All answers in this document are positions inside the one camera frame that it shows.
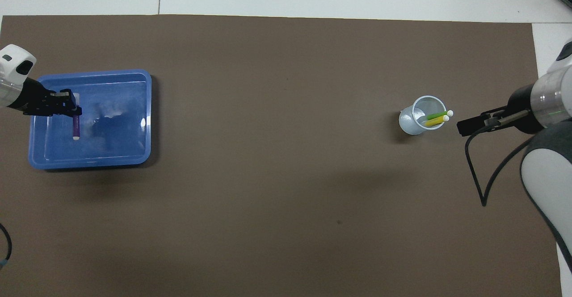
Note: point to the purple marker pen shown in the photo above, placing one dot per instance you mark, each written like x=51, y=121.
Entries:
x=76, y=127

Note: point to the blue plastic tray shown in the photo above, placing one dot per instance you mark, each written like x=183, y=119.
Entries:
x=125, y=149

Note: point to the green marker pen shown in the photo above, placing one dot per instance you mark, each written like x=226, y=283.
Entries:
x=438, y=115

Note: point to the translucent plastic cup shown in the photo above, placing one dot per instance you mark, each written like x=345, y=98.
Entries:
x=409, y=125

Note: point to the yellow marker pen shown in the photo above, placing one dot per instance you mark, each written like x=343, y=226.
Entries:
x=435, y=121

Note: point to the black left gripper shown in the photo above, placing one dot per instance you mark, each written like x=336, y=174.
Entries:
x=33, y=100

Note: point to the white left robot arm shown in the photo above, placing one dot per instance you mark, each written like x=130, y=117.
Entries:
x=11, y=64

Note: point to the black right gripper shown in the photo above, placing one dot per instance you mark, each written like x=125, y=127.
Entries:
x=525, y=109

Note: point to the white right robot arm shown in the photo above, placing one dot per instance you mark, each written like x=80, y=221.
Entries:
x=554, y=96

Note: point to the brown table mat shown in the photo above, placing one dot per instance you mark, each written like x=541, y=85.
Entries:
x=268, y=176

